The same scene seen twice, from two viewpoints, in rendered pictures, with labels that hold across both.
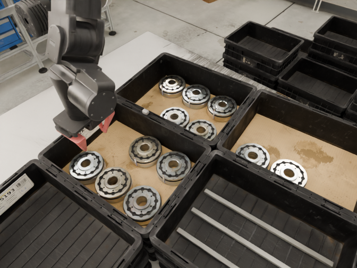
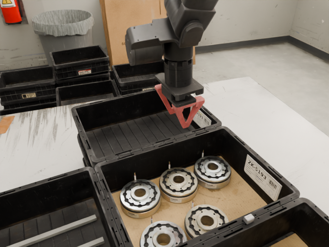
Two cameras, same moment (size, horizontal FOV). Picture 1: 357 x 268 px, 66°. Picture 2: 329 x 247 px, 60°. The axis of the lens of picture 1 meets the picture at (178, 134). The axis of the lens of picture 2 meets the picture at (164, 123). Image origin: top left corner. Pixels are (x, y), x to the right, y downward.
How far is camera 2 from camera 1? 0.70 m
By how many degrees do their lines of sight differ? 78
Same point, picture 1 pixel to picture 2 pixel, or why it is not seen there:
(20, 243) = (166, 129)
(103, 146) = (239, 194)
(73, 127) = (161, 75)
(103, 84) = (129, 33)
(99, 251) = not seen: hidden behind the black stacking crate
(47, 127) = (320, 183)
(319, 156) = not seen: outside the picture
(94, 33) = (177, 12)
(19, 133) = (315, 161)
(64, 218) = not seen: hidden behind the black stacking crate
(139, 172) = (183, 213)
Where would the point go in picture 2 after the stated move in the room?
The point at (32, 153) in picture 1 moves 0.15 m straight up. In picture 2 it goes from (280, 166) to (290, 133)
